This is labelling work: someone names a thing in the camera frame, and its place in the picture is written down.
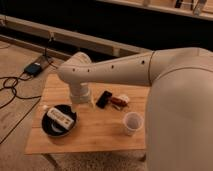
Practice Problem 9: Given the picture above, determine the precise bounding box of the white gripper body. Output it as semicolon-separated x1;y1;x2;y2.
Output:
69;83;91;104

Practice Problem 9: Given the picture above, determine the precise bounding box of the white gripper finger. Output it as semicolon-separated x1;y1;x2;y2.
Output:
88;102;95;108

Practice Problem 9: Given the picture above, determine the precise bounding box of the red pepper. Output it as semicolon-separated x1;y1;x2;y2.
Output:
110;97;127;107

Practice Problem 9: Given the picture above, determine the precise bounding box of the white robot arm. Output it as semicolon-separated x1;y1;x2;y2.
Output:
58;48;213;171

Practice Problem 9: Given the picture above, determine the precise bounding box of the black smartphone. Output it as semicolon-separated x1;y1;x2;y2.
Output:
96;91;112;109

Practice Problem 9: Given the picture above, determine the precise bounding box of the wooden table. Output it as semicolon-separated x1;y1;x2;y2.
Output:
25;74;149;158

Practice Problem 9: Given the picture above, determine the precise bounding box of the white power strip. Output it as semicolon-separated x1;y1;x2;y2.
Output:
47;107;74;130

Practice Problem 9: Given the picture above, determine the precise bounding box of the white card box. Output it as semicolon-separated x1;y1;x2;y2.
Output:
119;94;130;103

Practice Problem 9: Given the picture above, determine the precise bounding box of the black bowl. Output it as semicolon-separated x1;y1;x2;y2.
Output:
42;104;77;137

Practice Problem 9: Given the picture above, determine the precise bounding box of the black power adapter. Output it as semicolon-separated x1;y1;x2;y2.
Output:
24;63;42;76

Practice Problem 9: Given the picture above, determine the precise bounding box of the black floor cable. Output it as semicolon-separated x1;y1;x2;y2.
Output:
0;59;68;145

